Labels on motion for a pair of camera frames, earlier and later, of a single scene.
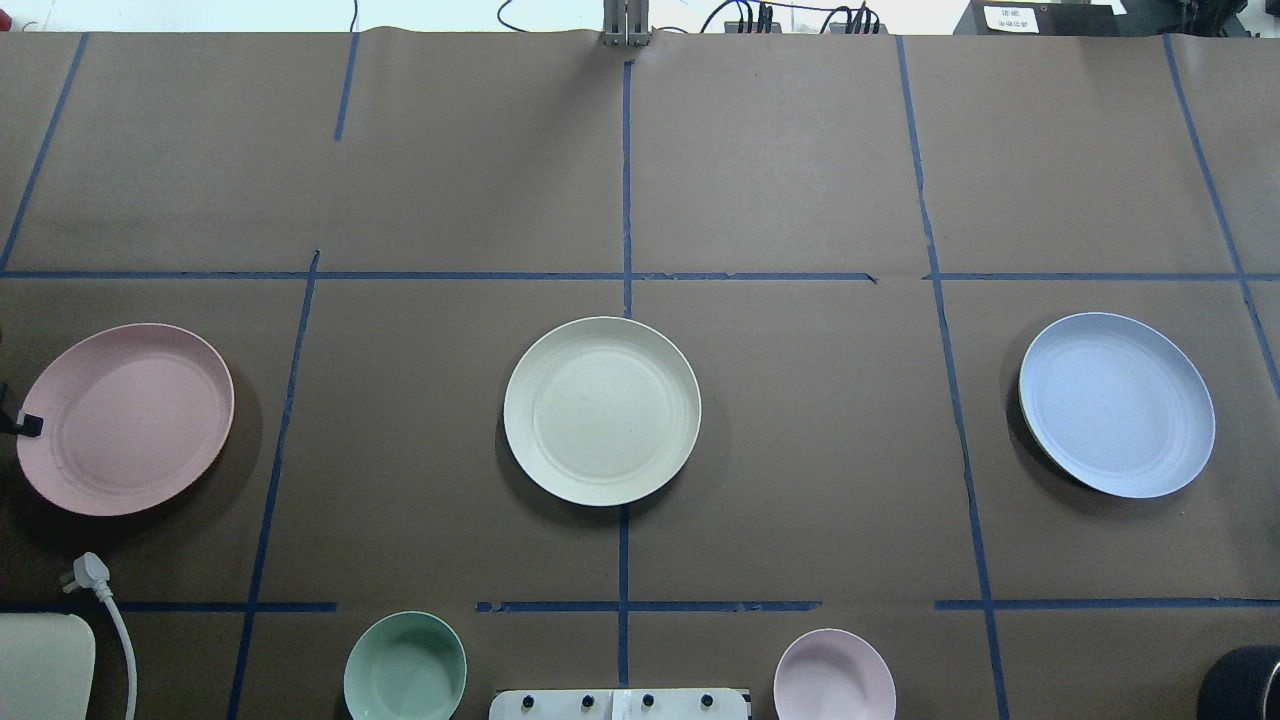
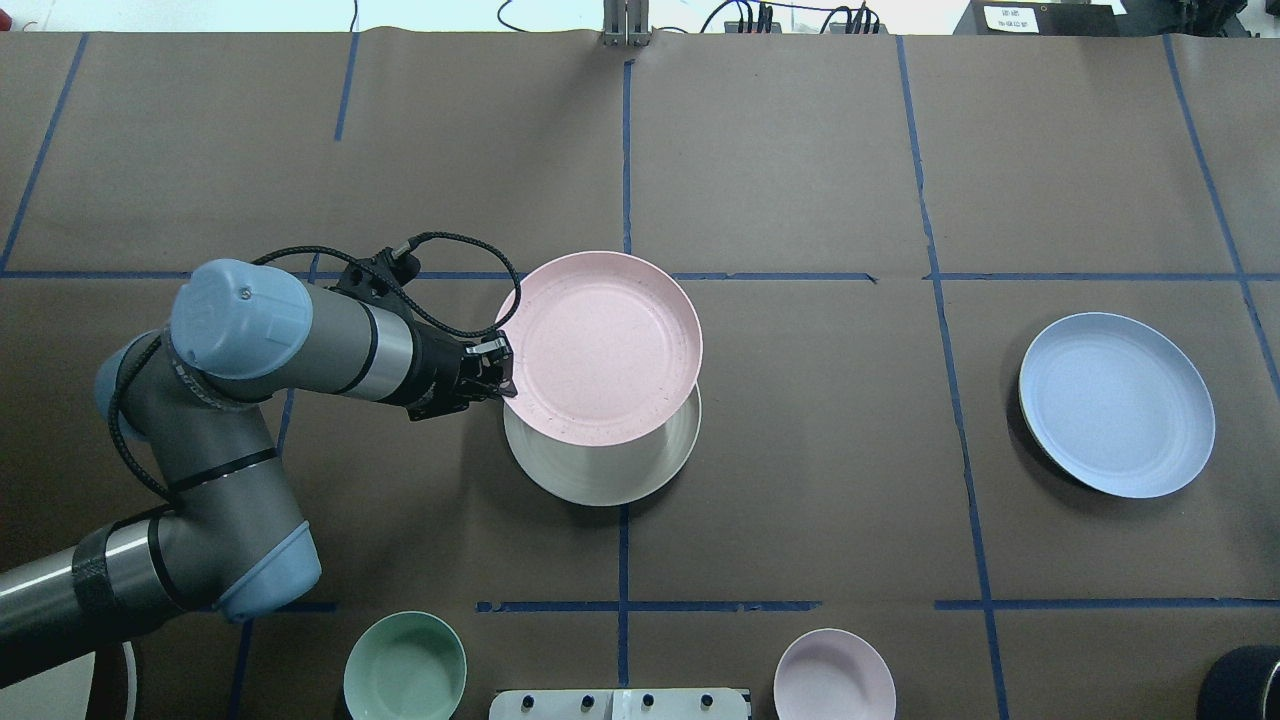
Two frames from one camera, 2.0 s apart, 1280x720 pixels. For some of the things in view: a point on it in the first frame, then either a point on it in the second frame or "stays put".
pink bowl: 833,674 stays put
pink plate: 132,415 → 606,349
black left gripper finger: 32,425 → 498,349
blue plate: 1117,404 stays put
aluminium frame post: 626,23 stays put
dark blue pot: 1243,684 stays put
